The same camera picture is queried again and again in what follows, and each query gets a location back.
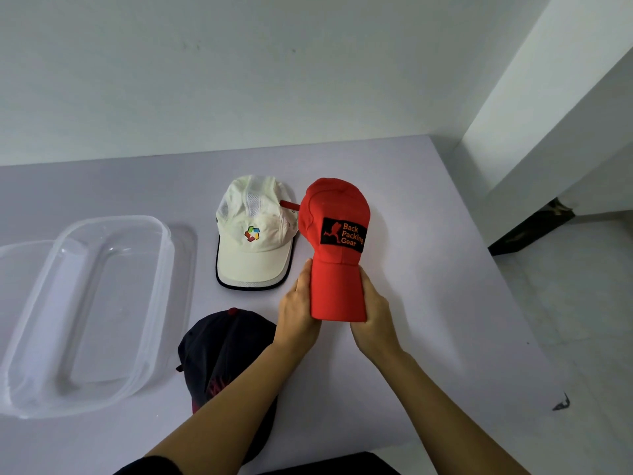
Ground white cap with logo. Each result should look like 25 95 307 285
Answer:
215 174 301 292

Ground person's right forearm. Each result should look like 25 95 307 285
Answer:
375 350 530 475

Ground clear plastic lid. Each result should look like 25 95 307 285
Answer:
0 239 75 364

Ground person's left forearm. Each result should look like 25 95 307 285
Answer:
146 340 307 475

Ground person's black trousers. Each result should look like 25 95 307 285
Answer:
262 452 402 475

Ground person's black left sleeve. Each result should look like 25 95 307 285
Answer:
113 455 184 475

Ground clear plastic box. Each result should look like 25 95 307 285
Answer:
0 216 177 420

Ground black object on floor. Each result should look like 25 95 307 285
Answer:
488 197 577 257

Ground red cap with patch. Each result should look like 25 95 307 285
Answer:
280 177 372 323

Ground person's left hand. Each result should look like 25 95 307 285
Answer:
273 258 322 352

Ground black and red cap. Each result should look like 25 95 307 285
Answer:
175 307 279 466

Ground person's right hand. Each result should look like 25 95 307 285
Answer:
349 267 402 362

